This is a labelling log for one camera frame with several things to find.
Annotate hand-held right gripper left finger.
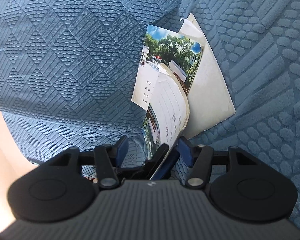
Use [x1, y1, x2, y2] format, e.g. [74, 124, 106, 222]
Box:
[47, 135, 129, 191]

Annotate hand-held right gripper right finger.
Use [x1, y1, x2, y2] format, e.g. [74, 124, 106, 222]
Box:
[178, 137, 257, 188]

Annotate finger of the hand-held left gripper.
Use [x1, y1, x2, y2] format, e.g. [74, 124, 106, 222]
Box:
[150, 151, 180, 180]
[116, 144, 170, 180]

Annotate cream notebook curled corner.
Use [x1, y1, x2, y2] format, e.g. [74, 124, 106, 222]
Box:
[177, 13, 237, 140]

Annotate blue textured sofa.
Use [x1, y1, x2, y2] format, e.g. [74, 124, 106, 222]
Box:
[0, 0, 300, 233]

